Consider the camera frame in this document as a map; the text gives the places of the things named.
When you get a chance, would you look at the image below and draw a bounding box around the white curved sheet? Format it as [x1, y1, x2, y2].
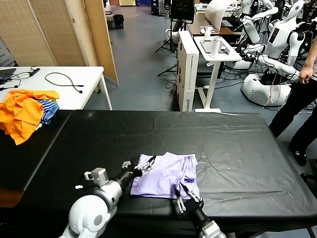
[205, 0, 236, 29]

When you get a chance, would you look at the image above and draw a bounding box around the black chair base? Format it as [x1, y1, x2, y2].
[300, 173, 317, 185]

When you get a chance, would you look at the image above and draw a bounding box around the tall white cardboard box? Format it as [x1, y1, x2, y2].
[176, 30, 200, 112]

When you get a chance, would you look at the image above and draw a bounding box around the white humanoid robot black shoulder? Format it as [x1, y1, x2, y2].
[241, 0, 306, 81]

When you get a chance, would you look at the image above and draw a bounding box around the person bare forearm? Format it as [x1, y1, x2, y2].
[304, 37, 317, 69]

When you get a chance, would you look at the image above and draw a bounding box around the person in black trousers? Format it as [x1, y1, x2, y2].
[268, 74, 317, 159]

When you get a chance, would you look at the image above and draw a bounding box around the blue striped garment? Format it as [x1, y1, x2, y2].
[37, 99, 60, 125]

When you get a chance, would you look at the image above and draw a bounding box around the white standing desk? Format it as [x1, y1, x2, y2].
[193, 35, 243, 113]

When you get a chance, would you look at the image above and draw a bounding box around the person bare hand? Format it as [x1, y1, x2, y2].
[298, 65, 313, 84]

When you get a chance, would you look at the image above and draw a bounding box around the white bottle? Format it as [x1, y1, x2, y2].
[210, 35, 222, 59]

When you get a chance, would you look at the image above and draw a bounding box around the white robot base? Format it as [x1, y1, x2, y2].
[241, 73, 291, 108]

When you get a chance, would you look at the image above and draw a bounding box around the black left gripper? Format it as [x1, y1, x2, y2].
[110, 155, 158, 189]

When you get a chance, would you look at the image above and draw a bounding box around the dark laptop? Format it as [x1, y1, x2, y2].
[0, 68, 17, 85]

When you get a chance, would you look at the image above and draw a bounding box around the brown desk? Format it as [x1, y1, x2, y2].
[186, 13, 245, 36]

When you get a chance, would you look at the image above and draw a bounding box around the white table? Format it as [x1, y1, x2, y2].
[0, 65, 113, 111]

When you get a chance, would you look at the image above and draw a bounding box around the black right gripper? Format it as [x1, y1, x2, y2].
[172, 181, 214, 228]

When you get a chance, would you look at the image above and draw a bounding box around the white humanoid robot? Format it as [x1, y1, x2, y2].
[232, 0, 279, 45]

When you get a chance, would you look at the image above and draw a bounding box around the lavender t-shirt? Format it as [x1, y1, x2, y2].
[130, 151, 201, 200]

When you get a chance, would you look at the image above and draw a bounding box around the black trash bin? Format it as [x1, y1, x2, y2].
[113, 14, 124, 30]

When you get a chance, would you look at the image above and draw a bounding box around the grey tablet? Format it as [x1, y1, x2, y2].
[199, 39, 225, 54]

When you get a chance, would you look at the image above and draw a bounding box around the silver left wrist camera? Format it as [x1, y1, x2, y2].
[84, 167, 110, 186]

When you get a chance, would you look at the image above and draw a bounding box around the black table cover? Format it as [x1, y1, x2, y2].
[22, 110, 317, 224]

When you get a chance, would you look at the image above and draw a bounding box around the black tripod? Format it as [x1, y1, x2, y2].
[155, 18, 179, 77]

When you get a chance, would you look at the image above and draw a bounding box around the black looped cable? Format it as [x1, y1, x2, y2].
[45, 72, 85, 94]

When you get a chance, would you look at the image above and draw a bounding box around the black monitor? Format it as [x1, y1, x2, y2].
[170, 0, 195, 21]

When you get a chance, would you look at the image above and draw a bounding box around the orange garment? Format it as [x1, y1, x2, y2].
[0, 89, 61, 146]

